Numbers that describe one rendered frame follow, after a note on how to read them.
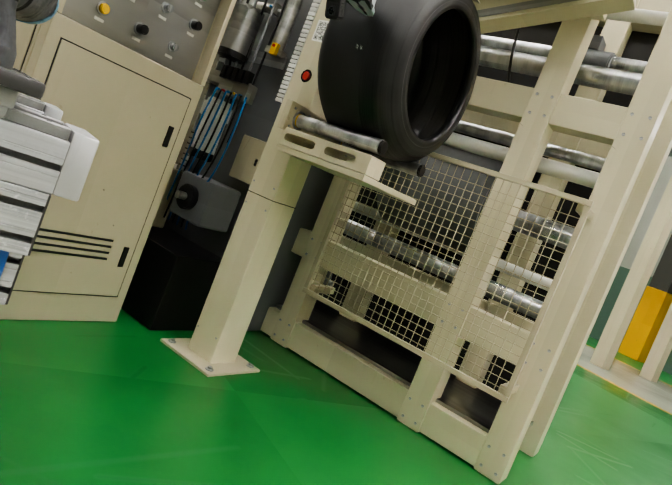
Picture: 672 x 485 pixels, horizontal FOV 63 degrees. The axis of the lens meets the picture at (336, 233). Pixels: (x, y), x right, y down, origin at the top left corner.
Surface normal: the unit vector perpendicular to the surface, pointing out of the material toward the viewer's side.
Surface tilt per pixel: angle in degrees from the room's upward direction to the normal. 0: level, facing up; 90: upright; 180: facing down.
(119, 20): 90
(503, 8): 90
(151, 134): 90
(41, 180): 90
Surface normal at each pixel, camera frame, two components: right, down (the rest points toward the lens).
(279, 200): 0.77, 0.34
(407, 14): 0.21, -0.04
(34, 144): 0.51, 0.26
